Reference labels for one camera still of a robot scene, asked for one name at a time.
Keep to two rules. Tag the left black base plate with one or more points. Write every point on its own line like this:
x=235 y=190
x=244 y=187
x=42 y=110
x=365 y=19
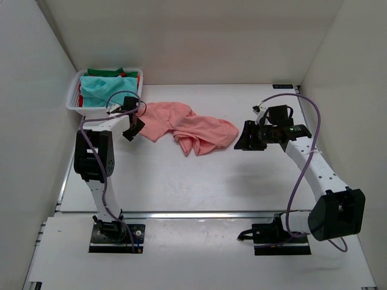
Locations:
x=113 y=238

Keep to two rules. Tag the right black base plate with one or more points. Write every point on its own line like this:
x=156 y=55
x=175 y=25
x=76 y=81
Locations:
x=272 y=240

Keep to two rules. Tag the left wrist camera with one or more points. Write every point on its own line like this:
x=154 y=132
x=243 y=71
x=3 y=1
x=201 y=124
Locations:
x=130 y=105

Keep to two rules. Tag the green t shirt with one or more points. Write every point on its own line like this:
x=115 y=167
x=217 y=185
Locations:
x=104 y=72

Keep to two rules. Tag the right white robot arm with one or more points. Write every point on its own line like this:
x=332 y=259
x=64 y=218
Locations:
x=338 y=211

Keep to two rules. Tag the black label plate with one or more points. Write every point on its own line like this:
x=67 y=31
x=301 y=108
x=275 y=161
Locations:
x=282 y=86

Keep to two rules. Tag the aluminium rail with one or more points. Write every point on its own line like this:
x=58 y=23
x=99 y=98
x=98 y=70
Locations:
x=242 y=186

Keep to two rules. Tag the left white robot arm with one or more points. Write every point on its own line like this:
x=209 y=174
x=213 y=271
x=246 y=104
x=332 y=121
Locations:
x=94 y=161

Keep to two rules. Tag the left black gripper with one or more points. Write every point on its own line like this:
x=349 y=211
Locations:
x=133 y=128

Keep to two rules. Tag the pink t shirt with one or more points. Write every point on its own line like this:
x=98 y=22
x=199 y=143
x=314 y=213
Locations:
x=194 y=133

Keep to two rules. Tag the white plastic basket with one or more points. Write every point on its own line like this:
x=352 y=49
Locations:
x=73 y=95

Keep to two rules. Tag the teal t shirt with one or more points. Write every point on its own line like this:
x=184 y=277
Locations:
x=96 y=91

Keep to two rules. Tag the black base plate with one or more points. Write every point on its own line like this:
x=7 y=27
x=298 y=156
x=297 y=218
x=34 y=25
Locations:
x=113 y=238
x=272 y=240

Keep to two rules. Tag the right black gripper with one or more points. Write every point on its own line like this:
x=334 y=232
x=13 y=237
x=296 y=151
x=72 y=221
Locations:
x=251 y=135

